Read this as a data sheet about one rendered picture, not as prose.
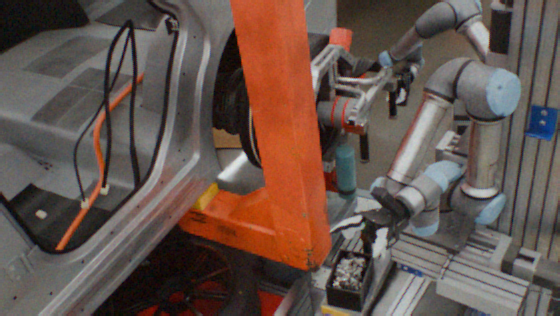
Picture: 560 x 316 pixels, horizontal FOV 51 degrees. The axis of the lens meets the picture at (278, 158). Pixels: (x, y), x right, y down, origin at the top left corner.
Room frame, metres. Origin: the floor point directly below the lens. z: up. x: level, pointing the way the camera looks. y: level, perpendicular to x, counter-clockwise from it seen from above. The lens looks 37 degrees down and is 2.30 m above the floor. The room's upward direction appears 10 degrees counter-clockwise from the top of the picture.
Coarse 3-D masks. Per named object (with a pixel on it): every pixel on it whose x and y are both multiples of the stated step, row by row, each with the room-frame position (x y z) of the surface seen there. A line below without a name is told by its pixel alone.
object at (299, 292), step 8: (296, 280) 1.64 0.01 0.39; (296, 288) 1.60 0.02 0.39; (304, 288) 1.61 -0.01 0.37; (288, 296) 1.57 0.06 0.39; (296, 296) 1.56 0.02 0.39; (304, 296) 1.60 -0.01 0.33; (280, 304) 1.53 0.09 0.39; (288, 304) 1.52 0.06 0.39; (296, 304) 1.55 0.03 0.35; (304, 304) 1.59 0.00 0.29; (280, 312) 1.49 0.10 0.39; (288, 312) 1.50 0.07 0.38; (296, 312) 1.54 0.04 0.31
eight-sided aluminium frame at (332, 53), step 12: (336, 48) 2.24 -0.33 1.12; (324, 60) 2.16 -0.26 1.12; (336, 60) 2.34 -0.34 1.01; (348, 60) 2.31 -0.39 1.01; (312, 72) 2.09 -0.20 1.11; (324, 72) 2.11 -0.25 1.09; (348, 72) 2.40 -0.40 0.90; (348, 84) 2.39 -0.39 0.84; (348, 96) 2.38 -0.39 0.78; (348, 132) 2.27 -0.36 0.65; (336, 144) 2.24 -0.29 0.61; (348, 144) 2.24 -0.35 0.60; (324, 156) 2.16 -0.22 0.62; (324, 168) 2.04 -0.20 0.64
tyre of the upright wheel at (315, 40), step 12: (312, 36) 2.28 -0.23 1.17; (324, 36) 2.33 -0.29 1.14; (312, 48) 2.22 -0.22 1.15; (324, 48) 2.30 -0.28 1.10; (240, 96) 2.12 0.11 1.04; (240, 108) 2.10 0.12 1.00; (240, 120) 2.08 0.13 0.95; (252, 120) 2.05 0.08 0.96; (240, 132) 2.07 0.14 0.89; (252, 132) 2.04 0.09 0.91; (336, 132) 2.34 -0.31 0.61; (252, 156) 2.07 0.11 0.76
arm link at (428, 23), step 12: (432, 12) 2.13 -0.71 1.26; (444, 12) 2.11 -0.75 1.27; (420, 24) 2.15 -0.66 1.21; (432, 24) 2.11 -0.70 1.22; (444, 24) 2.09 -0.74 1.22; (408, 36) 2.23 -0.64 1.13; (420, 36) 2.15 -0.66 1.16; (432, 36) 2.13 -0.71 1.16; (396, 48) 2.30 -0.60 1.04; (408, 48) 2.24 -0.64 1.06; (384, 60) 2.35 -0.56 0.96; (396, 60) 2.33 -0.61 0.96
